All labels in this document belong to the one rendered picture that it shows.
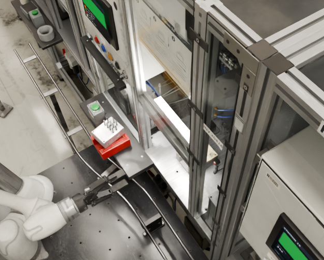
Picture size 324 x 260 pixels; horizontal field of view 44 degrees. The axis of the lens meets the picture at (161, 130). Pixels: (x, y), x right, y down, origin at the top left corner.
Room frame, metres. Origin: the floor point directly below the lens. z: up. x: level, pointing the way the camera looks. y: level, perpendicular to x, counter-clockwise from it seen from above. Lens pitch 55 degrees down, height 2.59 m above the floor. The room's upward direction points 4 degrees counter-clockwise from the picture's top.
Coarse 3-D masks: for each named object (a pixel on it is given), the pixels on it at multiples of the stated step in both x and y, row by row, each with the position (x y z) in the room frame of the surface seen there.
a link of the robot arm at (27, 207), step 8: (0, 192) 0.73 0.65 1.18; (8, 192) 0.75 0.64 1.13; (0, 200) 0.71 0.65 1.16; (8, 200) 0.72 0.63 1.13; (16, 200) 0.73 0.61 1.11; (24, 200) 0.74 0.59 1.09; (32, 200) 0.74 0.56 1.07; (40, 200) 0.74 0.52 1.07; (48, 200) 0.76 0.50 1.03; (16, 208) 0.71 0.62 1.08; (24, 208) 0.71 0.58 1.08; (32, 208) 0.70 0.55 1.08
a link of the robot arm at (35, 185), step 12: (0, 168) 0.89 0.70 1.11; (0, 180) 0.85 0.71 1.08; (12, 180) 0.87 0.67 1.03; (24, 180) 0.90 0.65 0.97; (36, 180) 0.92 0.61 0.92; (48, 180) 0.94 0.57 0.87; (12, 192) 0.83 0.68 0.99; (24, 192) 0.83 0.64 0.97; (36, 192) 0.85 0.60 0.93; (48, 192) 0.88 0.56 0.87
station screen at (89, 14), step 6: (84, 6) 1.29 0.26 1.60; (96, 6) 1.17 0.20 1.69; (90, 12) 1.25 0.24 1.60; (102, 12) 1.14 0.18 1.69; (90, 18) 1.26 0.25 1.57; (96, 18) 1.20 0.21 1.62; (96, 24) 1.21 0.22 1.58; (102, 24) 1.16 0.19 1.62; (102, 30) 1.17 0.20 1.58; (108, 36) 1.12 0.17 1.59; (108, 42) 1.13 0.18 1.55
